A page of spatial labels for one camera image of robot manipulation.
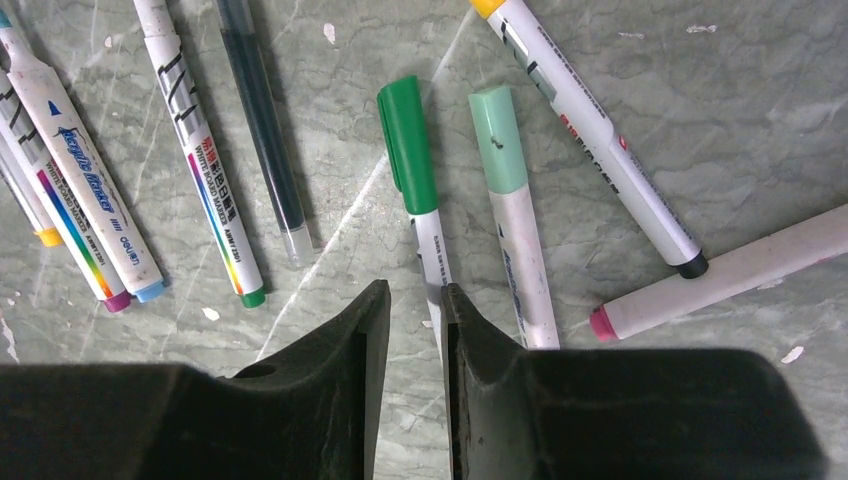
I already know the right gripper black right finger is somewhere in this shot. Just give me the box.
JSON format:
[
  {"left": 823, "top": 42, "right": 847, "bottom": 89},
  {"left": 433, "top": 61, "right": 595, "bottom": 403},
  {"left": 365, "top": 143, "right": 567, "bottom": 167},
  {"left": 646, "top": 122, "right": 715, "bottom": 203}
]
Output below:
[{"left": 441, "top": 284, "right": 829, "bottom": 479}]

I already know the pink cap yellow tip pen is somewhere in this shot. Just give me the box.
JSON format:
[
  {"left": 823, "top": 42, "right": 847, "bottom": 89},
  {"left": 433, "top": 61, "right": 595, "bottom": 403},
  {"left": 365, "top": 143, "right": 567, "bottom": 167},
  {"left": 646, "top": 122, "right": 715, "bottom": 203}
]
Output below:
[{"left": 1, "top": 150, "right": 63, "bottom": 247}]

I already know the black gel pen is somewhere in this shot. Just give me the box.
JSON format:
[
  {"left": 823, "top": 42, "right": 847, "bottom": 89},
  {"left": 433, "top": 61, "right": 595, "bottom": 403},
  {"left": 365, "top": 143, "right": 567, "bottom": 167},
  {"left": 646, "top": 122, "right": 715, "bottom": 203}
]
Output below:
[{"left": 216, "top": 1, "right": 314, "bottom": 267}]

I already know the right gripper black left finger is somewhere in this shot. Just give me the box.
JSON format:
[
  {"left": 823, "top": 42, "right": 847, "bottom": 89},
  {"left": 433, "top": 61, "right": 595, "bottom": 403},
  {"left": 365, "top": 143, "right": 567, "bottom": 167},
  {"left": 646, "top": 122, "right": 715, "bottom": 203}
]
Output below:
[{"left": 1, "top": 280, "right": 391, "bottom": 479}]

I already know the green cap pen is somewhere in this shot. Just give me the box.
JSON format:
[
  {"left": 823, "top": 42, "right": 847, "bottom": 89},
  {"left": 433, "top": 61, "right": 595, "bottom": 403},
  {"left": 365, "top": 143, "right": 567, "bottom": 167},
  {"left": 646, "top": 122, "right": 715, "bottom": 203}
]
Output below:
[{"left": 1, "top": 13, "right": 165, "bottom": 303}]

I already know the green tip pen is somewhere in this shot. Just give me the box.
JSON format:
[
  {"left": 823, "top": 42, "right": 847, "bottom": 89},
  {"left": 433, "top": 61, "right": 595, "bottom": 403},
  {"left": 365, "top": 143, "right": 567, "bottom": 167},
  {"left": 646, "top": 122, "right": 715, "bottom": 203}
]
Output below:
[{"left": 377, "top": 75, "right": 452, "bottom": 359}]

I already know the yellow cap purple tip pen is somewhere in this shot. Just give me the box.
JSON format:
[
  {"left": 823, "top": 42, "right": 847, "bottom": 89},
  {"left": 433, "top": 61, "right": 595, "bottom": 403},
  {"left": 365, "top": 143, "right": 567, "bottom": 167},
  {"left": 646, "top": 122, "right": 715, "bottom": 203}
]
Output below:
[{"left": 1, "top": 73, "right": 132, "bottom": 313}]

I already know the blue cap pink tip pen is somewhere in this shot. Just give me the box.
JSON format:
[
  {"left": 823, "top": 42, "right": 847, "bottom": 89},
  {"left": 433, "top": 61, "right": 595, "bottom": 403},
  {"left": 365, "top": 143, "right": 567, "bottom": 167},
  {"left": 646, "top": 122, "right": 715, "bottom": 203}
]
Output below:
[{"left": 589, "top": 205, "right": 847, "bottom": 342}]

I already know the mint cap yellow tip pen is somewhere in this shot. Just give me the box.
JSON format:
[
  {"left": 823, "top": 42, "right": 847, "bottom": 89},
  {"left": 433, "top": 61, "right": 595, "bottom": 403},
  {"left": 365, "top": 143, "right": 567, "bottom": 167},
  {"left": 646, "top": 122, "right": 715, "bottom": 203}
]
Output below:
[{"left": 468, "top": 86, "right": 561, "bottom": 350}]

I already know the yellow cap black tip pen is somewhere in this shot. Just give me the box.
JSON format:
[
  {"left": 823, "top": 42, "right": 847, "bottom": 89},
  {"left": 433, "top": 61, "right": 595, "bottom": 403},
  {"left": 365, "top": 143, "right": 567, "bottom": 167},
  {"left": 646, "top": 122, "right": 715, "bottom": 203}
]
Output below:
[{"left": 471, "top": 0, "right": 709, "bottom": 279}]

